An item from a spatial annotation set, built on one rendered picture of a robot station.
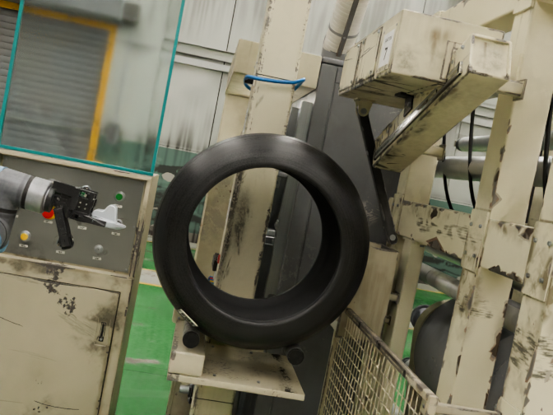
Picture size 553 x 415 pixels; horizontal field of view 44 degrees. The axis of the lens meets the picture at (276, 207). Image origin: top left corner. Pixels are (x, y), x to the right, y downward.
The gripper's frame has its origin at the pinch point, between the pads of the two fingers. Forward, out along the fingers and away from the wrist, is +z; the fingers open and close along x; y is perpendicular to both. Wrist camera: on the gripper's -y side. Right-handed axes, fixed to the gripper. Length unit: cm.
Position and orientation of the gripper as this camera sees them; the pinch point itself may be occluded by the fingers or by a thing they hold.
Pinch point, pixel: (120, 228)
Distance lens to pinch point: 188.9
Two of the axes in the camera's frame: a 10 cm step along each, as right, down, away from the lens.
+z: 9.5, 3.0, 1.2
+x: -1.1, -0.7, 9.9
